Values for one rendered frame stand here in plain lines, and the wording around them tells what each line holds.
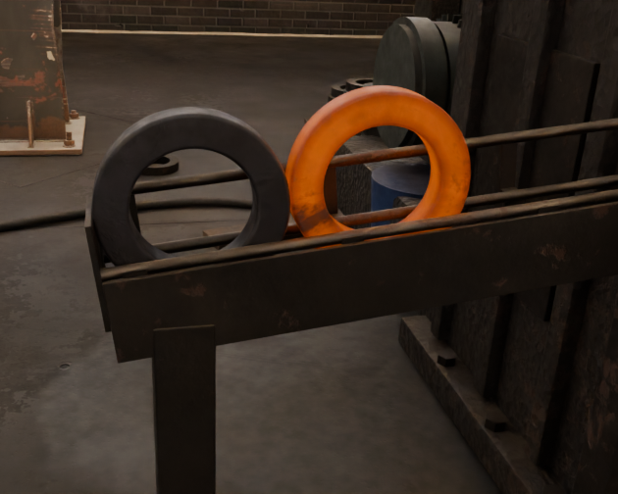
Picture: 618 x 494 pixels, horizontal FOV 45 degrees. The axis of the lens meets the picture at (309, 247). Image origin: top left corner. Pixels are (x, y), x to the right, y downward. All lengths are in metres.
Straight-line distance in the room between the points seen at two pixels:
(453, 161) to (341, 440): 0.82
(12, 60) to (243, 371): 1.95
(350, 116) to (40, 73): 2.60
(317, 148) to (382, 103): 0.07
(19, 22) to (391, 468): 2.36
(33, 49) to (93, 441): 2.05
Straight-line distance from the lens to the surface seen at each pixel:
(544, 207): 0.80
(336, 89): 3.03
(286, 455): 1.42
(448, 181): 0.76
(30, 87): 3.26
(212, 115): 0.68
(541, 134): 0.87
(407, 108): 0.72
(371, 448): 1.45
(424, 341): 1.67
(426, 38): 2.04
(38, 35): 3.21
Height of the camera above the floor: 0.88
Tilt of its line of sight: 23 degrees down
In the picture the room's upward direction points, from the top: 3 degrees clockwise
